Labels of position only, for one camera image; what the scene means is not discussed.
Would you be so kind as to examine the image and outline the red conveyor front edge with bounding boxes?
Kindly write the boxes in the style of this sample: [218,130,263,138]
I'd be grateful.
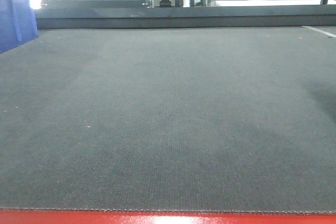
[1,209,335,223]

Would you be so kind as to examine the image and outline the dark grey conveyor belt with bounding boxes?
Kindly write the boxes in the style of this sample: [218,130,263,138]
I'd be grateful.
[0,4,336,213]

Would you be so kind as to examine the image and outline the blue plastic shelf bin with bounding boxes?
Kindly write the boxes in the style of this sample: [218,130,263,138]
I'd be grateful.
[1,0,38,53]

